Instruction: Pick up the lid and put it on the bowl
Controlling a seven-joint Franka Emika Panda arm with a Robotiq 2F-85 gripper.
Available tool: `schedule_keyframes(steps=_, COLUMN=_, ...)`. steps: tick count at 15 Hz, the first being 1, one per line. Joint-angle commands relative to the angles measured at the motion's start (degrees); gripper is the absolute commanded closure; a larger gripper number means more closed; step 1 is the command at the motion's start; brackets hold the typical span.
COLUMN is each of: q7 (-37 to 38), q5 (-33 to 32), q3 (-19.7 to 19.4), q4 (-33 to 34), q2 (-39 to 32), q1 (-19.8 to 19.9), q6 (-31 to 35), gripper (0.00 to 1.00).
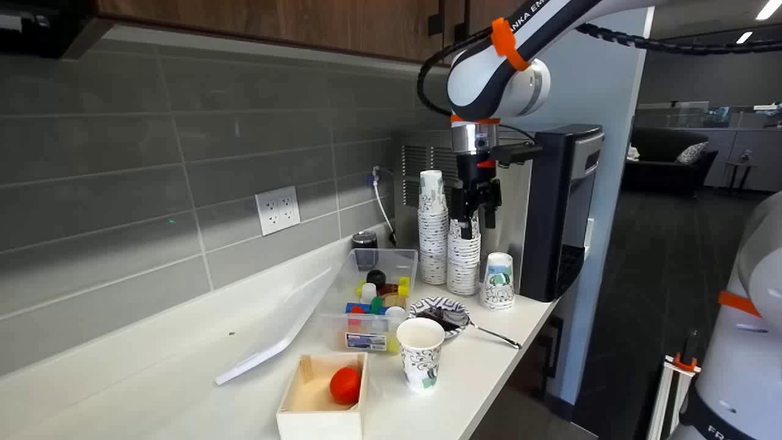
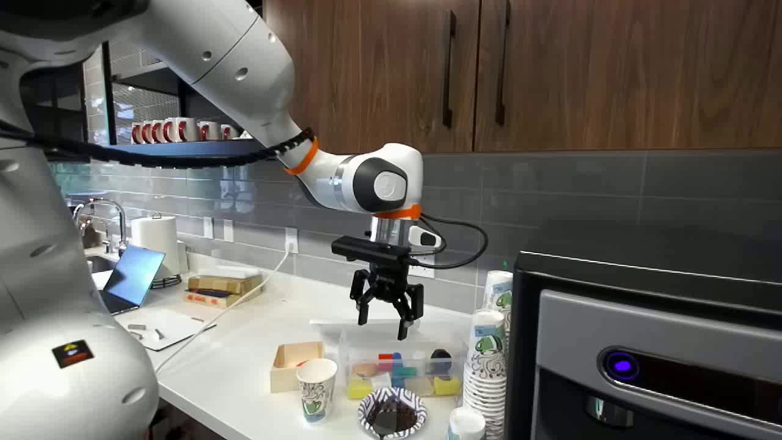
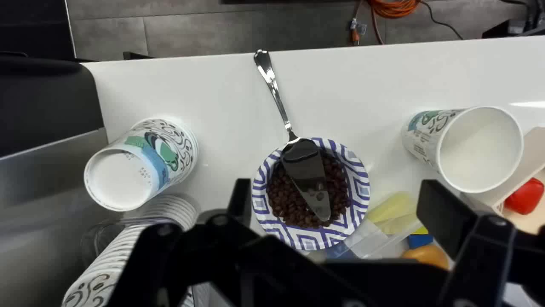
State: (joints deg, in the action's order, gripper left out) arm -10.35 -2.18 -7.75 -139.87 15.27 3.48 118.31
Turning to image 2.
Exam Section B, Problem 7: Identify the small wooden box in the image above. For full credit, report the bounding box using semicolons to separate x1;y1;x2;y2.
269;343;322;393

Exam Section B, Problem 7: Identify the clear plastic container with blocks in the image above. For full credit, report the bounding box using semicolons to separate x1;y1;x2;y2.
337;333;464;400

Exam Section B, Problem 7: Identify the white plastic container lid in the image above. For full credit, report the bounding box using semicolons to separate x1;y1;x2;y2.
311;317;470;351

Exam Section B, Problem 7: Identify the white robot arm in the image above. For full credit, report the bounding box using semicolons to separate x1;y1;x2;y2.
0;0;424;328

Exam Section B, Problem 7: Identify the white wall outlet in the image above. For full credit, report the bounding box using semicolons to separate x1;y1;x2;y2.
285;228;298;255

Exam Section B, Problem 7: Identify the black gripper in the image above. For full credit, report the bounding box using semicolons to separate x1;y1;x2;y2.
351;250;424;339

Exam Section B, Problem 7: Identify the black coffee machine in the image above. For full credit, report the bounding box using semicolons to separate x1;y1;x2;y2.
507;250;782;440

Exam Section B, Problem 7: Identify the tall paper cup stack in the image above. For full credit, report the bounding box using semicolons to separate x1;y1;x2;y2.
462;311;507;417

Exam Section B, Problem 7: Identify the patterned paper cup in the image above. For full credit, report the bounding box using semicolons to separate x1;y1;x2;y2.
296;356;337;422

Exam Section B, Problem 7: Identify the wooden wall cabinet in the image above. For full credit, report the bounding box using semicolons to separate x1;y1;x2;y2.
263;0;782;155

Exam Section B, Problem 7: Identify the upside-down paper cup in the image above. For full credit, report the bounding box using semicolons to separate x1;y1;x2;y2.
448;405;487;440

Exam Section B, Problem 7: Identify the white paper sheet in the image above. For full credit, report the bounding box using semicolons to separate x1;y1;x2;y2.
117;307;208;351

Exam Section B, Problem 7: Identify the row of red white mugs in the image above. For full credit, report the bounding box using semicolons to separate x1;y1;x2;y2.
131;118;241;144

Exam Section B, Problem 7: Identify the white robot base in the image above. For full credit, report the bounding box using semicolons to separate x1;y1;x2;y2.
0;141;159;440

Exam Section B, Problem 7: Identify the paper towel roll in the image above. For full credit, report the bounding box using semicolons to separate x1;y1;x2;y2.
131;216;181;276

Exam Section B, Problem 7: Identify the blue tablet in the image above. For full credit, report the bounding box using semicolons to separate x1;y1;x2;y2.
101;246;164;312

